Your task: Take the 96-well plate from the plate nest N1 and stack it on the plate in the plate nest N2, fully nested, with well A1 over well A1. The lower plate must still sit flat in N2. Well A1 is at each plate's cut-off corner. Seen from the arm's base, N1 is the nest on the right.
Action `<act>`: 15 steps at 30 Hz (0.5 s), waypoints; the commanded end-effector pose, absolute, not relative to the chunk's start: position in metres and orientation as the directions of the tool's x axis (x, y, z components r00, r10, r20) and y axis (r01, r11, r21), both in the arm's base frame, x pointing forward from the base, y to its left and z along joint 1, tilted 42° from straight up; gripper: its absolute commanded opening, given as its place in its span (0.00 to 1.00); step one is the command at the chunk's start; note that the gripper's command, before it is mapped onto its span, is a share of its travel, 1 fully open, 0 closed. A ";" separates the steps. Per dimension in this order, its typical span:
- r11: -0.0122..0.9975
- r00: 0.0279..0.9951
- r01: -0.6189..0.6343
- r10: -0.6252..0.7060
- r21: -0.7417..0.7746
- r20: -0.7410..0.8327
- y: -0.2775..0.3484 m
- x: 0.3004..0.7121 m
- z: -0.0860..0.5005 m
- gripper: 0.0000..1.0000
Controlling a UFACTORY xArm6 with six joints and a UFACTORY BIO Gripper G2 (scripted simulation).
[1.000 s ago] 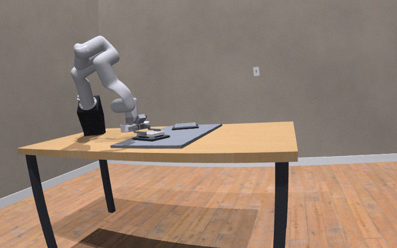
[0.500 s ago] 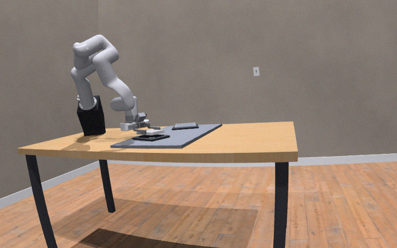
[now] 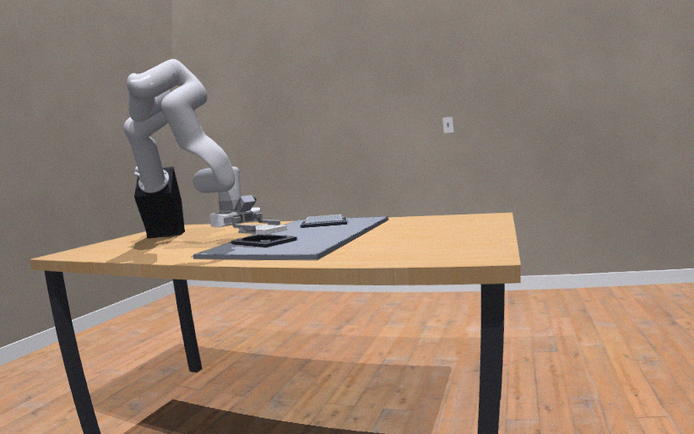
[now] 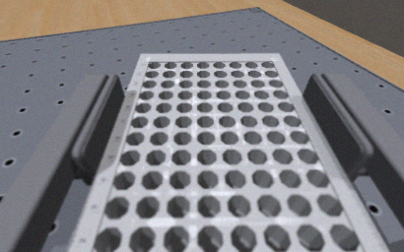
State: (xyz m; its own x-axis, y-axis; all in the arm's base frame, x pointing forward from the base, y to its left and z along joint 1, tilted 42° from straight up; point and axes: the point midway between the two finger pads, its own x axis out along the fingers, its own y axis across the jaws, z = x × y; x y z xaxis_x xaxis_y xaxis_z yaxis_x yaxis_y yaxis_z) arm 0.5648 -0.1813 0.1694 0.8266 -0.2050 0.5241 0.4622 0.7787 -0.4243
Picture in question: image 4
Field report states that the grey flat rectangular base plate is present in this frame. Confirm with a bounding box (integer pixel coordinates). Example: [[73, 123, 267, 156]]
[[0, 7, 404, 252]]

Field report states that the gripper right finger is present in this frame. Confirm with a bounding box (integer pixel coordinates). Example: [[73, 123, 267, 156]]
[[303, 73, 404, 228]]

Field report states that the white well plate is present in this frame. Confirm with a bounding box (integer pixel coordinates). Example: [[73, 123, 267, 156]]
[[67, 53, 389, 252]]

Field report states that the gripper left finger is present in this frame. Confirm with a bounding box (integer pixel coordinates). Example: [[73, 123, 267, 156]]
[[0, 74, 125, 252]]

